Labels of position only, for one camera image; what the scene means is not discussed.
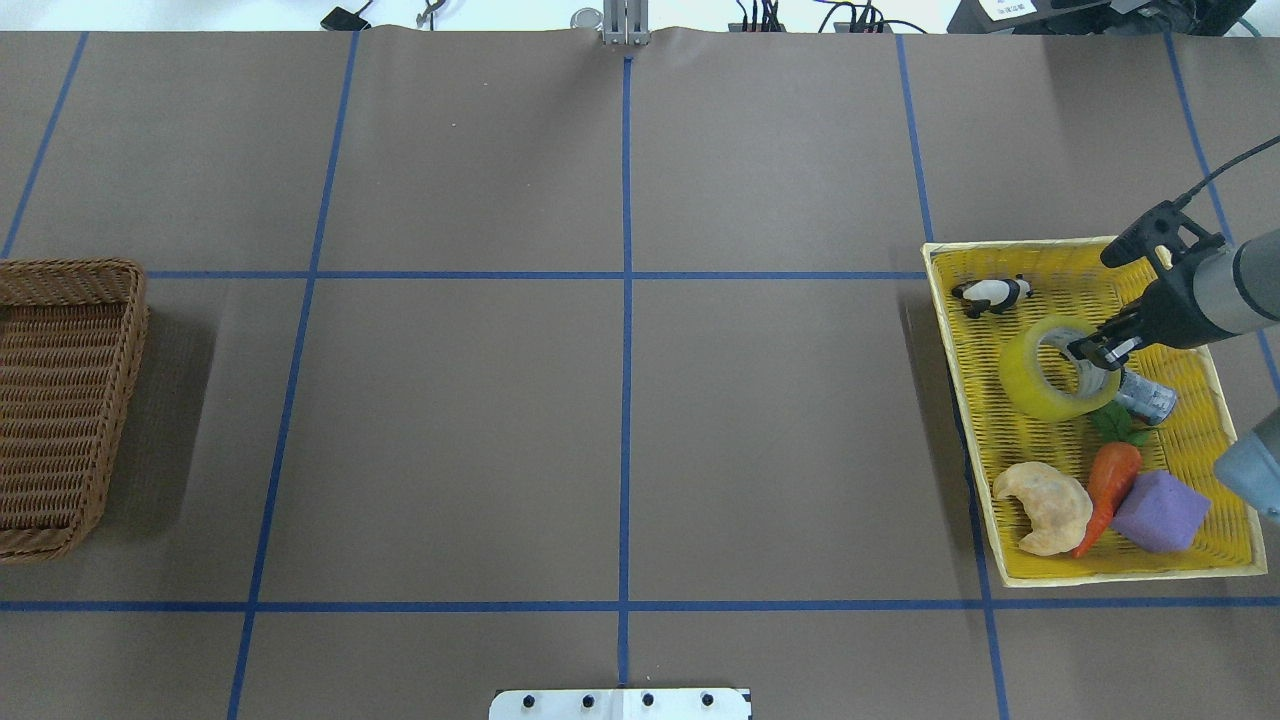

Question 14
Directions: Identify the toy croissant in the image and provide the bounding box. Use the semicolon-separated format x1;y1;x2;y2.
992;462;1094;557

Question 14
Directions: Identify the yellow woven basket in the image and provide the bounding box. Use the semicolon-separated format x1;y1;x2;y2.
922;236;1268;588

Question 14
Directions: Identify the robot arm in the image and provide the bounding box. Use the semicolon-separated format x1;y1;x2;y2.
1071;231;1279;524

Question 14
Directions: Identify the small printed can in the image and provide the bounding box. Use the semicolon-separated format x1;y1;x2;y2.
1115;369;1179;427

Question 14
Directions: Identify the yellow tape roll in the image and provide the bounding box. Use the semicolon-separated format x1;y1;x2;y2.
998;315;1121;421

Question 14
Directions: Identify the purple foam block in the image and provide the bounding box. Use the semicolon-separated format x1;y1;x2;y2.
1110;470;1211;553

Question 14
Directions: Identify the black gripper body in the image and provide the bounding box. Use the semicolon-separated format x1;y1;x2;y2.
1108;263;1213;348

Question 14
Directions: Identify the silver camera mount bracket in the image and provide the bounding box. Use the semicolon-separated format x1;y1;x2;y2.
600;0;652;47

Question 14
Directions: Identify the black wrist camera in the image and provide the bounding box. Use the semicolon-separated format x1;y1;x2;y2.
1100;193;1226;268

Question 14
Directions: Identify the toy panda figure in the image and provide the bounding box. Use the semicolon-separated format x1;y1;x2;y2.
950;274;1036;319

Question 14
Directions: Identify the toy carrot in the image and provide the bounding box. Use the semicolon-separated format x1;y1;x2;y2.
1069;400;1149;559

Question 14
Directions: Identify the brown wicker basket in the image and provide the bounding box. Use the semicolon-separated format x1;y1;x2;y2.
1;258;148;565

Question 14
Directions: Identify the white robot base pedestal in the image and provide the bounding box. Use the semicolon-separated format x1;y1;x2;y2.
488;687;754;719

